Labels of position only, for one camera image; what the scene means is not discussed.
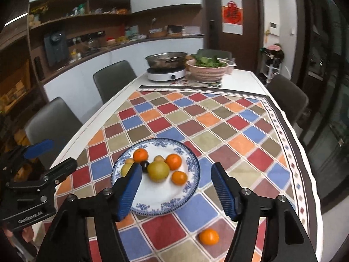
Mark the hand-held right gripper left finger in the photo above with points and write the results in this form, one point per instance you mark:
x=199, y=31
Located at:
x=129, y=193

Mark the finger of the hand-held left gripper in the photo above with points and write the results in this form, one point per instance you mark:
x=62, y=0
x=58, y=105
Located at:
x=61, y=169
x=38, y=146

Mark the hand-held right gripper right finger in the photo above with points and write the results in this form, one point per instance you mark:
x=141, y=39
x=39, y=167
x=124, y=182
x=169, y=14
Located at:
x=225, y=193

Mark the yellow pear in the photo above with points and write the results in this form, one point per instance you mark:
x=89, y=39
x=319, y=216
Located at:
x=125, y=169

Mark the dark purple round fruit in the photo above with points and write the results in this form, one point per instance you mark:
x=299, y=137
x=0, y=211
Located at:
x=144, y=166

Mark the small brown round fruit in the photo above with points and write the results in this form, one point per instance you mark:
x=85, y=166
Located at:
x=129, y=160
x=158, y=158

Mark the blue rimmed white plate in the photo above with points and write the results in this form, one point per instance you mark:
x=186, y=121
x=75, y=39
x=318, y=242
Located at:
x=163, y=193

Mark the large green round fruit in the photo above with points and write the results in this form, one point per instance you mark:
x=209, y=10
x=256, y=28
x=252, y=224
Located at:
x=158, y=171

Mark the large orange mandarin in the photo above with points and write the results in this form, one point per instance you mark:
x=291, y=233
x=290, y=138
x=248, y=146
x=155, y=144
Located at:
x=179, y=177

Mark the person's left hand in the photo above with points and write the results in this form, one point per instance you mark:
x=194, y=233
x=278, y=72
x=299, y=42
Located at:
x=27, y=234

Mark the grey dining chair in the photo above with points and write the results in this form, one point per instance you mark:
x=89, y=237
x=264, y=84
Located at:
x=214, y=53
x=287, y=98
x=51, y=131
x=114, y=80

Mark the small orange mandarin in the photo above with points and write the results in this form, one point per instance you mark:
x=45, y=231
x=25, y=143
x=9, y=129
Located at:
x=209, y=236
x=173, y=161
x=140, y=155

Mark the colourful checked tablecloth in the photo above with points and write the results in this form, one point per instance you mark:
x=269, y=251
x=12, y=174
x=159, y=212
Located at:
x=218, y=131

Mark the red patterned coaster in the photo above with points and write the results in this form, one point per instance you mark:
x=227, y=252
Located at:
x=180, y=82

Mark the pink plastic basket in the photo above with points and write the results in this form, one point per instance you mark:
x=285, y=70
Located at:
x=207, y=72

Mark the white induction cooker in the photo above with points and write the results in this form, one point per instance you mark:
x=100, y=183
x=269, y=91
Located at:
x=166, y=75

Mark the green leafy vegetables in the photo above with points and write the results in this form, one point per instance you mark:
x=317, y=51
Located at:
x=208, y=61

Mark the white shoe rack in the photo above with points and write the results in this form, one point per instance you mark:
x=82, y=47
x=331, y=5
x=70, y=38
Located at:
x=272, y=64

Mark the steel cooking pot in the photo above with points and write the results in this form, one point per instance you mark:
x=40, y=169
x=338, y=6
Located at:
x=166, y=58

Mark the glass sliding door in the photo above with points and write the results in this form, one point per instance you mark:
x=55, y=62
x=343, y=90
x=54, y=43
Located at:
x=327, y=87

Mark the brown door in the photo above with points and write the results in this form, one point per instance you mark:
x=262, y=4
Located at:
x=215, y=41

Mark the black box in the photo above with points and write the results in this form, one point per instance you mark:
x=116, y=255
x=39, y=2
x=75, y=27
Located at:
x=174, y=30

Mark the white intercom panel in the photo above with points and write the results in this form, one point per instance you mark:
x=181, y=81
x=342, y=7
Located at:
x=274, y=28

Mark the wooden wall shelf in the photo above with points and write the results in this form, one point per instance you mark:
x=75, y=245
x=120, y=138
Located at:
x=81, y=19

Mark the red wall poster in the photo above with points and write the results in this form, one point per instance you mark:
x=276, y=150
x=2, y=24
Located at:
x=231, y=15

